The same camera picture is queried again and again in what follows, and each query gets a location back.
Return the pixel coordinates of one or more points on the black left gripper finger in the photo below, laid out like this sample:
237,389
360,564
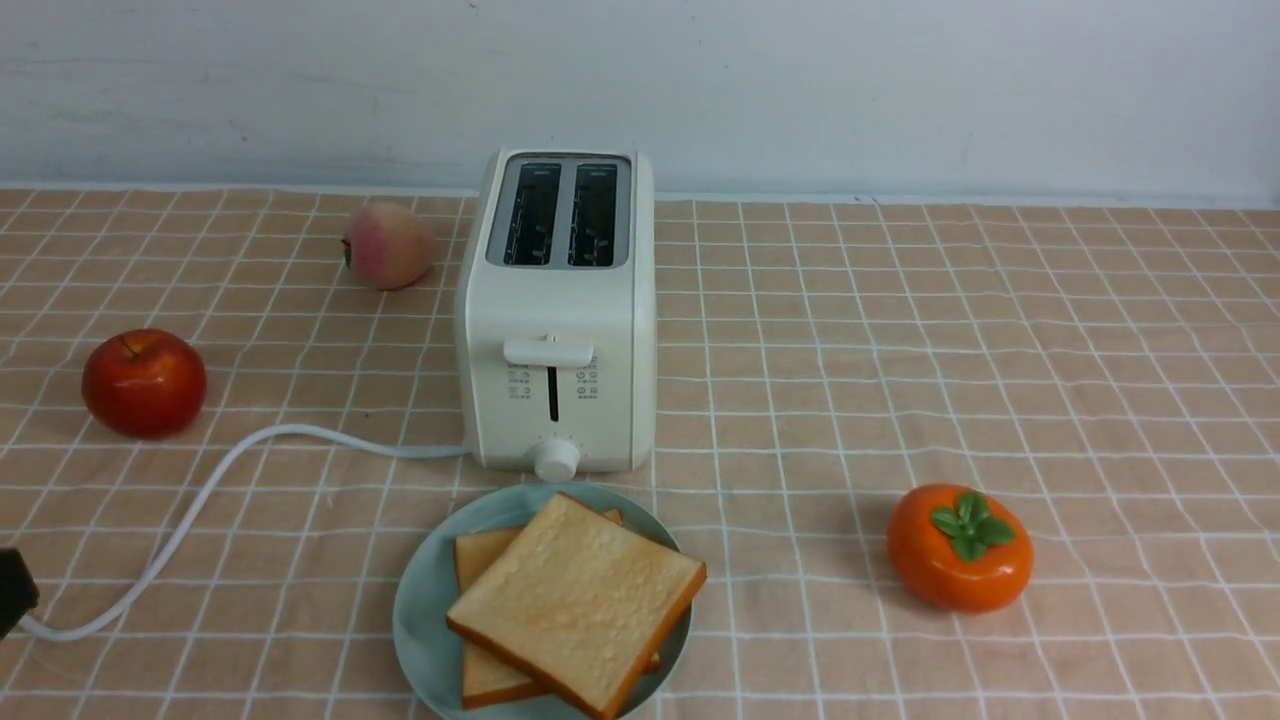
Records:
18,590

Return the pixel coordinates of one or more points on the toasted bread slice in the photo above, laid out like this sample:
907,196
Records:
575,600
485,640

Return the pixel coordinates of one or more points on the red apple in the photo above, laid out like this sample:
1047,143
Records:
144,384

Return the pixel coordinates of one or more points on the light green round plate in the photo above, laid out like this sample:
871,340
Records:
545,601

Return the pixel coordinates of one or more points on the pink peach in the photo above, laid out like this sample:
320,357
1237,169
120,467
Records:
388,247

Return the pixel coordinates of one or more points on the white two-slot toaster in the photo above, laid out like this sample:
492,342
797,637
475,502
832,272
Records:
555,314

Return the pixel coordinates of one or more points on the orange persimmon with green leaves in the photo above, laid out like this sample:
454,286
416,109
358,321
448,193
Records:
958,549

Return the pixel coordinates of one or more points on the checkered peach tablecloth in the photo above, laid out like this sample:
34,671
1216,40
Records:
1108,375

